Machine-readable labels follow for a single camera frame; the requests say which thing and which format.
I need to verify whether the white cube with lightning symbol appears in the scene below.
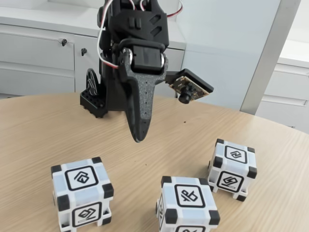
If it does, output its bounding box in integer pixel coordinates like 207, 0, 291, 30
207, 138, 258, 202

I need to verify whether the white cube with crossed symbol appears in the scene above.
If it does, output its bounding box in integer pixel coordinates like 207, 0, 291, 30
155, 175, 221, 232

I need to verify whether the black table clamp knob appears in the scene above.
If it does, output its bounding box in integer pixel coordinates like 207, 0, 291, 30
84, 68, 100, 97

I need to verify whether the white cube with house symbol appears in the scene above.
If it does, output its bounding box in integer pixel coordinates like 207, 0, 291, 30
50, 156, 114, 229

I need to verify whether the gripper camera module with mount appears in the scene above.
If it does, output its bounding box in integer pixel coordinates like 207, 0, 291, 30
165, 68, 215, 105

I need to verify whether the red white servo cable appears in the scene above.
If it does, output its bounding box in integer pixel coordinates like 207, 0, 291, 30
97, 0, 121, 70
135, 0, 184, 18

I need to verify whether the grey metal post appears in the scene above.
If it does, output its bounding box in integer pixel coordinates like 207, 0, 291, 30
240, 0, 305, 116

